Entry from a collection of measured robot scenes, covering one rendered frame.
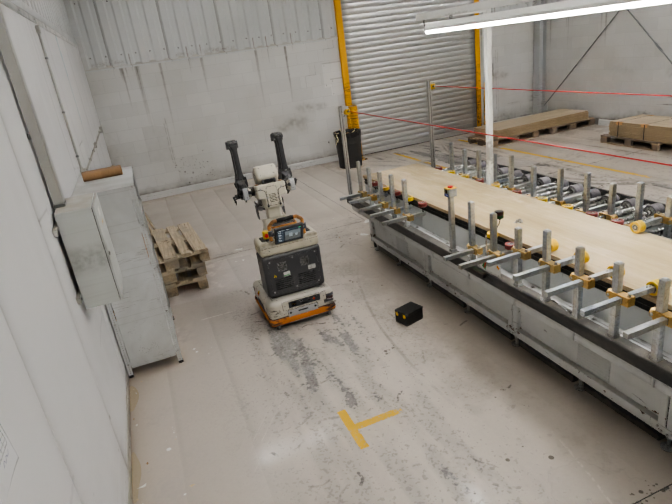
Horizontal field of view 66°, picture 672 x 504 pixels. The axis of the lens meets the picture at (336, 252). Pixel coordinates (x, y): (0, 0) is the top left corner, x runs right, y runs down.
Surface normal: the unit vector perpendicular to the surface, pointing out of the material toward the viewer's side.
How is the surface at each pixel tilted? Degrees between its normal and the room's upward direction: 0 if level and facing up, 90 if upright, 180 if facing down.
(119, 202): 90
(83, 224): 90
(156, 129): 90
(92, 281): 90
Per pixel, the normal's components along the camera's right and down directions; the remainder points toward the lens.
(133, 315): 0.36, 0.30
